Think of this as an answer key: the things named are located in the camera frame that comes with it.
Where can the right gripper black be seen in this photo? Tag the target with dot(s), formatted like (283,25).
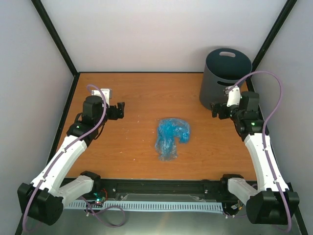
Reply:
(222,114)

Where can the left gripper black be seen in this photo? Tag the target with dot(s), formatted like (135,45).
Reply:
(121,108)

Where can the dark grey trash bin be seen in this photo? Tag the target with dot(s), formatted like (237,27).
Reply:
(223,68)

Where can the blue plastic trash bag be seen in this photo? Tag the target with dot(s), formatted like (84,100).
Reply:
(168,130)

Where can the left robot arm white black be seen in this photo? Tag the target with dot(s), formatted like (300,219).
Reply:
(44,199)

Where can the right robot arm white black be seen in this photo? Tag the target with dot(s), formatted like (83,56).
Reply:
(272,202)

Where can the small circuit board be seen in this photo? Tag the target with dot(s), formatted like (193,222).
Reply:
(101,196)

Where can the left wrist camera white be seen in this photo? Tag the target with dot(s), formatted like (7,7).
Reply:
(107,93)

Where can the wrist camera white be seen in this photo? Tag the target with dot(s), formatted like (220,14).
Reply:
(107,93)
(233,94)

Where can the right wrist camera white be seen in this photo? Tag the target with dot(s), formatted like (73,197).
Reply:
(233,94)

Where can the black aluminium rail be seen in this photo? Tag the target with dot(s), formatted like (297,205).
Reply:
(205,189)

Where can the light blue slotted cable duct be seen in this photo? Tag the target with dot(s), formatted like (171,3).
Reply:
(152,206)

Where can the black frame post left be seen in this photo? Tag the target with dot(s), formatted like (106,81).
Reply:
(54,35)

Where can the black frame post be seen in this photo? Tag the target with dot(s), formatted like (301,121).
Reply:
(54,35)
(280,20)

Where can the metal base plate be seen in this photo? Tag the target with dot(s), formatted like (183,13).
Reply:
(75,221)

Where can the black frame post right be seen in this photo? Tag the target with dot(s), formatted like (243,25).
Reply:
(280,20)

